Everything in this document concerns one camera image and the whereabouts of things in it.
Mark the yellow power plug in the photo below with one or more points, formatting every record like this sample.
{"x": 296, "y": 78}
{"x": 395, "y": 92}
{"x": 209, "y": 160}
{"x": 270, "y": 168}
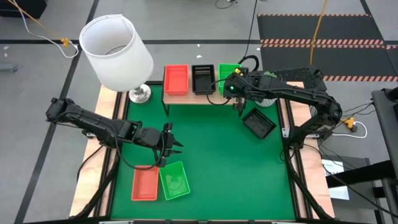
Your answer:
{"x": 349, "y": 122}

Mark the succulent in patterned white pot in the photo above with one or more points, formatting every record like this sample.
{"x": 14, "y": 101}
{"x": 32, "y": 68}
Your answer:
{"x": 265, "y": 102}

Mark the orange slotted plastic basket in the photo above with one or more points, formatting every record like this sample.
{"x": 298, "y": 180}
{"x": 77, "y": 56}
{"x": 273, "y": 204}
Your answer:
{"x": 176, "y": 80}
{"x": 145, "y": 183}

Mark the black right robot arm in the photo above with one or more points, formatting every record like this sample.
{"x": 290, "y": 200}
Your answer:
{"x": 298, "y": 93}

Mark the white paper sheet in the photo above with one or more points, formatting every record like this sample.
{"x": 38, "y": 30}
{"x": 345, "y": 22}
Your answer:
{"x": 337, "y": 168}

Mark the black hazard-striped floor mat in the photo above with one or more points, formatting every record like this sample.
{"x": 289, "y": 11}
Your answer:
{"x": 342, "y": 28}

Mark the green table mat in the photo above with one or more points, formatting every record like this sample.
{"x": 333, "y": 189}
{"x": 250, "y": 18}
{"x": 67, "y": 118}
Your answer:
{"x": 217, "y": 174}

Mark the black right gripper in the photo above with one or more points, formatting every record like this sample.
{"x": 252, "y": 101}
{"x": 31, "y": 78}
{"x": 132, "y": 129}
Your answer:
{"x": 239, "y": 95}

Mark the black metal beam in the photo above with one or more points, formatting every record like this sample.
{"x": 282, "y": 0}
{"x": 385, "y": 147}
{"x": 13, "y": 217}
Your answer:
{"x": 363, "y": 174}

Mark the wooden shelf with black frame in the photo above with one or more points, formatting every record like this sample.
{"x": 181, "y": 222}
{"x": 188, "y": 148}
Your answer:
{"x": 186, "y": 99}

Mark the light wooden table board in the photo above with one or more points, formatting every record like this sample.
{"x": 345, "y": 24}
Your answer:
{"x": 317, "y": 193}
{"x": 90, "y": 186}

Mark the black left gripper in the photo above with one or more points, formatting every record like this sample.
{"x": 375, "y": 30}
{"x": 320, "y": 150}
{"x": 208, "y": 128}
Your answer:
{"x": 164, "y": 143}

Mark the silver frame bracket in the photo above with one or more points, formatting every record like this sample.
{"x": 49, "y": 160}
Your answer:
{"x": 284, "y": 222}
{"x": 116, "y": 222}

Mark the black floor box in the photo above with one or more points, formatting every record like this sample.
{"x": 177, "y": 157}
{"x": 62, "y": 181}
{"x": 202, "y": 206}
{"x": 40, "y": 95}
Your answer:
{"x": 21, "y": 7}

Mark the green slotted plastic basket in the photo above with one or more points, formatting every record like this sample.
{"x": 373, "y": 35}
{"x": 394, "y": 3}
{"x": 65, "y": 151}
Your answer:
{"x": 174, "y": 181}
{"x": 224, "y": 73}

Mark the white shade silver table lamp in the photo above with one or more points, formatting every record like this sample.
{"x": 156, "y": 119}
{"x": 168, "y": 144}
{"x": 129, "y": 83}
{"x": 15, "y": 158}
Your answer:
{"x": 121, "y": 62}

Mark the grey floor object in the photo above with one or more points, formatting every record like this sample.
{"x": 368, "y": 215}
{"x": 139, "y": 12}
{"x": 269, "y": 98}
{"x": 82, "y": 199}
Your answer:
{"x": 7, "y": 68}

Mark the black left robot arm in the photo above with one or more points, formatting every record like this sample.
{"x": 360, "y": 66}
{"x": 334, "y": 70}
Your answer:
{"x": 102, "y": 126}

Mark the black slotted plastic basket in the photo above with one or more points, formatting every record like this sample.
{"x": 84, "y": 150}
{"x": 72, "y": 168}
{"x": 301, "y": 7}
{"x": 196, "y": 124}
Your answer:
{"x": 203, "y": 81}
{"x": 259, "y": 123}

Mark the yellow gripper tag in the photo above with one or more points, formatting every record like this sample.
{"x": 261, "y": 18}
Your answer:
{"x": 238, "y": 71}

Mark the black perforated computer tower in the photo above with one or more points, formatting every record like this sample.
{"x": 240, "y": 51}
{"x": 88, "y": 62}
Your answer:
{"x": 298, "y": 73}

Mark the black side table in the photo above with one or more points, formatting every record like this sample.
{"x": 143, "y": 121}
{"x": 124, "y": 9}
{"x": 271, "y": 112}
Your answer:
{"x": 387, "y": 124}

